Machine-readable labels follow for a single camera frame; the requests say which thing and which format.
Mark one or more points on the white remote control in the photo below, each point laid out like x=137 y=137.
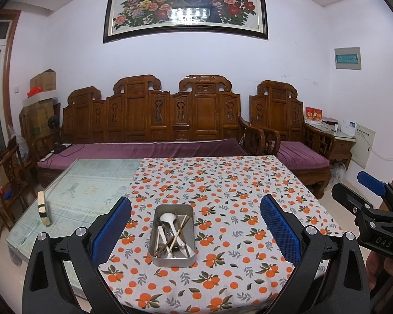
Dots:
x=46 y=157

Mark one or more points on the black electric fan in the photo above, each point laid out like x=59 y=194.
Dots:
x=54 y=123

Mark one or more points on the wooden framed glass door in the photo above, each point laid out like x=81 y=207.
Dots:
x=8 y=72

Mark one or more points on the small brown cardboard box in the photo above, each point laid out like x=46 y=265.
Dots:
x=43 y=81

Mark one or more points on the framed peacock flower painting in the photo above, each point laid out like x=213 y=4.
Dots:
x=183 y=6

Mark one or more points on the brown chopstick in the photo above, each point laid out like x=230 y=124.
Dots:
x=167 y=243
x=180 y=224

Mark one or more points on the black device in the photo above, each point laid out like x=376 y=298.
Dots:
x=62 y=148

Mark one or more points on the red desk calendar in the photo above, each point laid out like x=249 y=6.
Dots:
x=314 y=115

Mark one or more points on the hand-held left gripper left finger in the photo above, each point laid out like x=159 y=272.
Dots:
x=113 y=229

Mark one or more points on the large green print cardboard box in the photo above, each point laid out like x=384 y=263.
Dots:
x=39 y=117

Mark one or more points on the person's right hand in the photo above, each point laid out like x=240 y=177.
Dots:
x=375 y=270

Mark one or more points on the carved wooden sofa bench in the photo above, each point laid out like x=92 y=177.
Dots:
x=144 y=114

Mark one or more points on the rectangular metal tray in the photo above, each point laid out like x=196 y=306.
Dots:
x=157 y=261

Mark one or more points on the flat white box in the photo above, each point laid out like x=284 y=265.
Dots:
x=41 y=98

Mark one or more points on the purple armchair cushion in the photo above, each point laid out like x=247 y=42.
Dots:
x=301 y=157

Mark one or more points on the clear plastic bag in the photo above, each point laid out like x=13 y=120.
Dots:
x=339 y=171

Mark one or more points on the red ornament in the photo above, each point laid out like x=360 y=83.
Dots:
x=35 y=90

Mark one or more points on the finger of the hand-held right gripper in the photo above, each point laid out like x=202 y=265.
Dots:
x=345 y=194
x=370 y=180

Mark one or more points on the wooden block with black band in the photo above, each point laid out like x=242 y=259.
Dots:
x=43 y=207

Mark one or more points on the crumpled plastic bag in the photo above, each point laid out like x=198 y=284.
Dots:
x=19 y=144

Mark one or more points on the beige wall cabinet panel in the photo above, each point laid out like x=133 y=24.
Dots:
x=363 y=145

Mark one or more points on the carved wooden armchair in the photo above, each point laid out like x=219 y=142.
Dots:
x=278 y=111

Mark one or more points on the orange fruit print tablecloth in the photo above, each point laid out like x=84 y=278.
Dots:
x=216 y=183

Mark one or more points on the grey wall electrical box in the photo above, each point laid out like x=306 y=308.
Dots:
x=347 y=59

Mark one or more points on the white desktop device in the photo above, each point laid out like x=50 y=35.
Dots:
x=349 y=127

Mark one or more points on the wooden side table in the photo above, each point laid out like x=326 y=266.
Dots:
x=339 y=147

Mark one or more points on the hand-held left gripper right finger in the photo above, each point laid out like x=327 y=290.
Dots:
x=280 y=229

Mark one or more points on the white ceramic spoon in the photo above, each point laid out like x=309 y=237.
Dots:
x=166 y=217

